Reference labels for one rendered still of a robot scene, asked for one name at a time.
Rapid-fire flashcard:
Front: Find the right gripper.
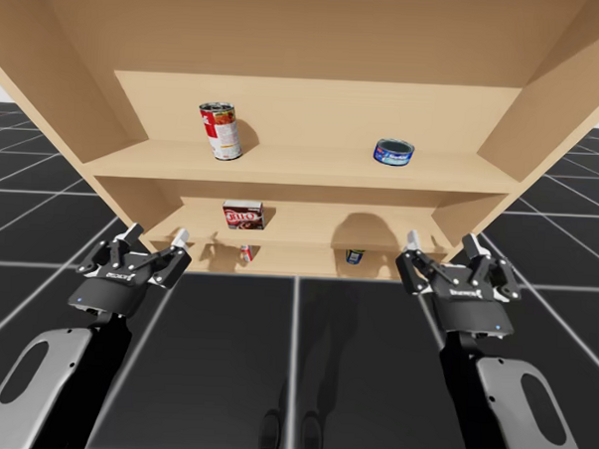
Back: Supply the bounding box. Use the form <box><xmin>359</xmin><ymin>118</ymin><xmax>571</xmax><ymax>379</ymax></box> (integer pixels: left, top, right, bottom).
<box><xmin>391</xmin><ymin>228</ymin><xmax>524</xmax><ymax>341</ymax></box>

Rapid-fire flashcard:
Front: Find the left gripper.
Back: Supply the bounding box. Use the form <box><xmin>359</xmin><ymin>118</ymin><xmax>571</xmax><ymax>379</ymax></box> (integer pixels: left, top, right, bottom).
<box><xmin>66</xmin><ymin>219</ymin><xmax>195</xmax><ymax>321</ymax></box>

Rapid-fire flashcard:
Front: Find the red and white can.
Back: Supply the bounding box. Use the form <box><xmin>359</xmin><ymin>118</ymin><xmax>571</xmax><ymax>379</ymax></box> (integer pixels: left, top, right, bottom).
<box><xmin>196</xmin><ymin>100</ymin><xmax>245</xmax><ymax>162</ymax></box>

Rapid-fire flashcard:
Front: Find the pale wooden shelf unit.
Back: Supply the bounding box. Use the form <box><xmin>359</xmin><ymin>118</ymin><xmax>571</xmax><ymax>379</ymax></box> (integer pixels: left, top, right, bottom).
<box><xmin>0</xmin><ymin>0</ymin><xmax>599</xmax><ymax>291</ymax></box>

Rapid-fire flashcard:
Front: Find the brown carton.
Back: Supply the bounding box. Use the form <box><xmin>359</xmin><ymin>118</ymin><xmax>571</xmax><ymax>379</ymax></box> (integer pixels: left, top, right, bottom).
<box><xmin>221</xmin><ymin>199</ymin><xmax>268</xmax><ymax>232</ymax></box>

